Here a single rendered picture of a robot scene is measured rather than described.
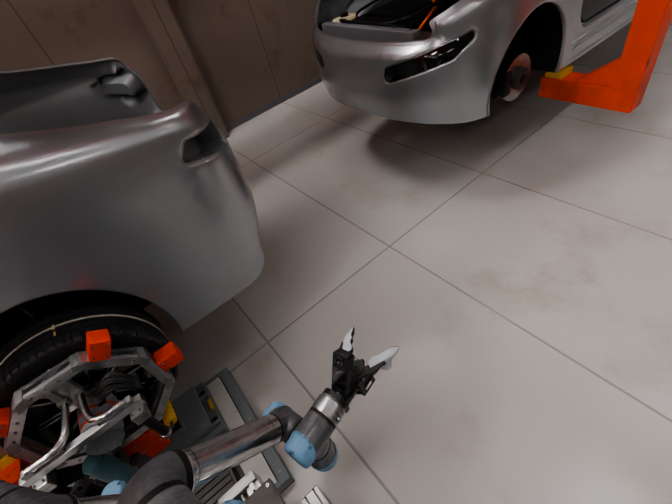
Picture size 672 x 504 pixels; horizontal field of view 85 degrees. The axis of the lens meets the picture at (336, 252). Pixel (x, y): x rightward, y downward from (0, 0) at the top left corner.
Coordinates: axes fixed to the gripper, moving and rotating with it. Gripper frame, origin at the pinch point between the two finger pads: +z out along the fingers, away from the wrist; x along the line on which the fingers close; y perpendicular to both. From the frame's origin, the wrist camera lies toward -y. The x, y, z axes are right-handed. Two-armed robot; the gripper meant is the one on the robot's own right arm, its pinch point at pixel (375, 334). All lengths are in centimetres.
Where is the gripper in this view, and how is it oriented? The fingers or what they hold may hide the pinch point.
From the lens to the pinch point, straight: 101.0
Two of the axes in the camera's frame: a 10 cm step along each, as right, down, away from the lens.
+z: 5.8, -6.6, 4.8
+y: 3.2, 7.3, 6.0
